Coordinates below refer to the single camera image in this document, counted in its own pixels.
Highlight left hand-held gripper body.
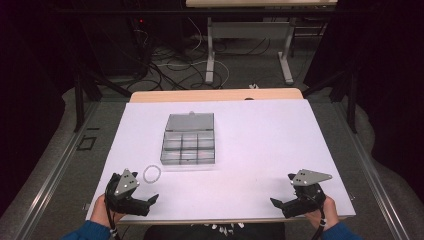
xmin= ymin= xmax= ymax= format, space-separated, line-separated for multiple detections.
xmin=104 ymin=168 xmax=151 ymax=217

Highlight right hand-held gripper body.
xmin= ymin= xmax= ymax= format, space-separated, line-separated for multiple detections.
xmin=281 ymin=168 xmax=333 ymax=220

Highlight clear plastic compartment box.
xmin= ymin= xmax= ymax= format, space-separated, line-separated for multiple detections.
xmin=159 ymin=111 xmax=217 ymax=167

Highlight person's right hand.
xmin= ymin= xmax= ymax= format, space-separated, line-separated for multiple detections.
xmin=304 ymin=195 xmax=341 ymax=231

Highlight person's left hand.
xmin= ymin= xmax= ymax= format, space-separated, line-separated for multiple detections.
xmin=90 ymin=193 xmax=126 ymax=230

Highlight white table mat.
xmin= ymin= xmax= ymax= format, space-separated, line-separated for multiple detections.
xmin=85 ymin=98 xmax=357 ymax=223

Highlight small white pieces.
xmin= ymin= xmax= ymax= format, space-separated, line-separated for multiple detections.
xmin=199 ymin=222 xmax=246 ymax=237

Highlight black metal stand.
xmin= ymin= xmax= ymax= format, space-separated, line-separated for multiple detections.
xmin=72 ymin=64 xmax=133 ymax=133
xmin=301 ymin=64 xmax=360 ymax=135

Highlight dark computer case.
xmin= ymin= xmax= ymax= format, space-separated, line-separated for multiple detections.
xmin=81 ymin=13 xmax=152 ymax=78

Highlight right hand-held gripper cable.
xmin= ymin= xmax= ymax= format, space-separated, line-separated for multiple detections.
xmin=311 ymin=207 xmax=327 ymax=240

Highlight hand-held gripper cable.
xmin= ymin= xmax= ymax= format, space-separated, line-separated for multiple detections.
xmin=311 ymin=207 xmax=327 ymax=240
xmin=105 ymin=199 xmax=120 ymax=240

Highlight left hand-held gripper cable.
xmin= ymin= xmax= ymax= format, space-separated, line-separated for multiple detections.
xmin=105 ymin=199 xmax=120 ymax=240

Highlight aluminium floor rail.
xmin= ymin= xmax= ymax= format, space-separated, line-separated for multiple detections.
xmin=332 ymin=99 xmax=413 ymax=240
xmin=12 ymin=99 xmax=102 ymax=240

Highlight bundle of black floor cables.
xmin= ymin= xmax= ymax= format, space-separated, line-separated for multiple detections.
xmin=131 ymin=28 xmax=273 ymax=92

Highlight white floor cable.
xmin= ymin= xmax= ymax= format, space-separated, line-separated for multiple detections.
xmin=155 ymin=16 xmax=231 ymax=88

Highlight white metal frame desk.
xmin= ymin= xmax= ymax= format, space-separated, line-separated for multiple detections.
xmin=185 ymin=0 xmax=339 ymax=86

